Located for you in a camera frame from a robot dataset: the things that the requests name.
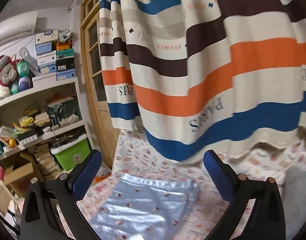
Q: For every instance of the light blue satin pants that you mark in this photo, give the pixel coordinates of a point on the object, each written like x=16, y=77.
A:
x=140, y=208

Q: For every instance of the green plastic storage bin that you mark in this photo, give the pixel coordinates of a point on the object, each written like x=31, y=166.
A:
x=72, y=153

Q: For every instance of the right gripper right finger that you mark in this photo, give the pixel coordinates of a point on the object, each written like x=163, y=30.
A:
x=266, y=220

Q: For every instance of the stack of shoe boxes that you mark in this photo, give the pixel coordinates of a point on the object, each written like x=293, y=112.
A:
x=55, y=55

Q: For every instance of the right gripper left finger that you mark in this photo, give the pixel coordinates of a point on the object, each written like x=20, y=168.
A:
x=38, y=218

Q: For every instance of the wooden glass-pane door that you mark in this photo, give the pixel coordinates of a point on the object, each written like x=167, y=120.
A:
x=93, y=73

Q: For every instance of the white storage shelf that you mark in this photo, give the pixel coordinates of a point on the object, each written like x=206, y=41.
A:
x=12, y=106

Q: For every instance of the folded grey garment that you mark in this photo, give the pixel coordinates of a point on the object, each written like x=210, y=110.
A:
x=294, y=201

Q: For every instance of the plush toys pile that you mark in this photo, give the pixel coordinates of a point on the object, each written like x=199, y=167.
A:
x=15, y=76

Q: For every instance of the striped hanging curtain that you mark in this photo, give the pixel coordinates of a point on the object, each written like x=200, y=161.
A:
x=197, y=75

